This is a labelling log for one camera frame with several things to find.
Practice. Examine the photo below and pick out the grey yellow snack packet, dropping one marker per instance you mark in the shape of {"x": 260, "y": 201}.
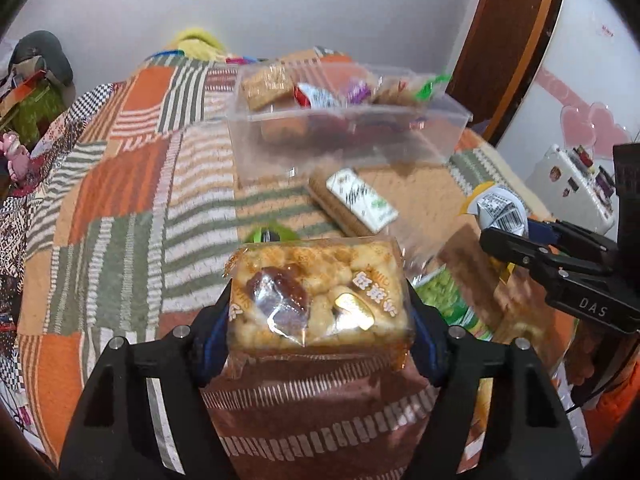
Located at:
{"x": 495, "y": 206}

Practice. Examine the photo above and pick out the green gift box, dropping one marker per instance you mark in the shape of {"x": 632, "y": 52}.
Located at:
{"x": 32, "y": 116}

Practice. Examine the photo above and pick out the red snack packet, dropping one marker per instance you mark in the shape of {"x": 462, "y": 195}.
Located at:
{"x": 309, "y": 96}

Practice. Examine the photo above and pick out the brown cracker pack white label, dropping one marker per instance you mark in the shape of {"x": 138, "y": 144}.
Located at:
{"x": 350, "y": 202}

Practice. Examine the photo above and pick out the green pea snack bag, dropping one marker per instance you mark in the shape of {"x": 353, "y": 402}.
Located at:
{"x": 439, "y": 289}

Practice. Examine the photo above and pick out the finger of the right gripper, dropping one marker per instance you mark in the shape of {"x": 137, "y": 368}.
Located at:
{"x": 572, "y": 240}
{"x": 538, "y": 259}

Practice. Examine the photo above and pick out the purple snack packet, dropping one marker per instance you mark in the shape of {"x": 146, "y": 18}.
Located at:
{"x": 357, "y": 92}

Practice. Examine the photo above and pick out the grey plush toy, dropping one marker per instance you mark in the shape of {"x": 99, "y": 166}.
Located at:
{"x": 45, "y": 46}

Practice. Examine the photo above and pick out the caramel rice cake pack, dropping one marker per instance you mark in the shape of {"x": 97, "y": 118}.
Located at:
{"x": 330, "y": 299}

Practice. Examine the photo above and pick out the brown wooden door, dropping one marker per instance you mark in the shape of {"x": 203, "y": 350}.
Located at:
{"x": 499, "y": 58}

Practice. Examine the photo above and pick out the golden rice crisp pack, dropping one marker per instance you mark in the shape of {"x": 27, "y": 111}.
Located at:
{"x": 270, "y": 84}

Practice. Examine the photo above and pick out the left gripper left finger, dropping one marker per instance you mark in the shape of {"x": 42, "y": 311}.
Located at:
{"x": 111, "y": 435}

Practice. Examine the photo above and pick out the patchwork striped bedspread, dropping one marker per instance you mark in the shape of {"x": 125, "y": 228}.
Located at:
{"x": 124, "y": 225}

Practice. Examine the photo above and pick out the green edged pastry bag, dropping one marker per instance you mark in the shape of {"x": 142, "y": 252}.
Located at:
{"x": 412, "y": 91}

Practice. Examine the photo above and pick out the pink stuffed rabbit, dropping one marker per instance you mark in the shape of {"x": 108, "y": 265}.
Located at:
{"x": 16, "y": 154}

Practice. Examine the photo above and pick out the clear plastic storage bin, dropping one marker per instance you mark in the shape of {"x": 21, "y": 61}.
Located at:
{"x": 284, "y": 140}

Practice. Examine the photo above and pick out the white sticker suitcase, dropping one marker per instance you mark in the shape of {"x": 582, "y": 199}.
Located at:
{"x": 571, "y": 192}

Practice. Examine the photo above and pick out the yellow plush toy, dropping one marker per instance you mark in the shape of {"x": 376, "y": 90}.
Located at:
{"x": 198, "y": 43}

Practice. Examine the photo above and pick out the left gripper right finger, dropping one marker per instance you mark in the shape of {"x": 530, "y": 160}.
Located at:
{"x": 527, "y": 436}

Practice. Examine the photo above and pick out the white wardrobe with hearts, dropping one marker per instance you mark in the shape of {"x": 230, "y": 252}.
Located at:
{"x": 585, "y": 92}

